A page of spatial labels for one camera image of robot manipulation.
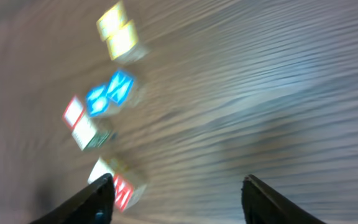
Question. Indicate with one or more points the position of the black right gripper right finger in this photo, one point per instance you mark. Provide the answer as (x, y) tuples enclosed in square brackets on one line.
[(264, 205)]

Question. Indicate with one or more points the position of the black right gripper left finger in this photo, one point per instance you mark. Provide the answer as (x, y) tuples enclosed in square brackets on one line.
[(92, 205)]

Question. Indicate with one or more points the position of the red M letter block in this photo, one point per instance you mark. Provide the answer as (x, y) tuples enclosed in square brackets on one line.
[(129, 186)]

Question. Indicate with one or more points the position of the green-sided picture block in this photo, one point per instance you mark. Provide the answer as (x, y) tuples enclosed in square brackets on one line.
[(92, 133)]

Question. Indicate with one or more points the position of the red I letter block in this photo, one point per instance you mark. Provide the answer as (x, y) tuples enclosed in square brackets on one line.
[(73, 112)]

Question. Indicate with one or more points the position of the blue G letter block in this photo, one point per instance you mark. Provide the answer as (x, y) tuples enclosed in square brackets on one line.
[(98, 104)]

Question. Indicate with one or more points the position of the blue X letter block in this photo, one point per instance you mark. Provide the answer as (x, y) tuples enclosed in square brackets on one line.
[(124, 89)]

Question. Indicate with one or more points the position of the yellow block near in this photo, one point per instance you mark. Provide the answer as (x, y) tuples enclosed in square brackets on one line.
[(125, 46)]

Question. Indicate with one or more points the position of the yellow block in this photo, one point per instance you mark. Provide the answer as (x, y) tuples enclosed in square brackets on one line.
[(111, 21), (125, 46)]

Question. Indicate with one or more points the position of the yellow block far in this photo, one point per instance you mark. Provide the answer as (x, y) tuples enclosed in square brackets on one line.
[(111, 21)]

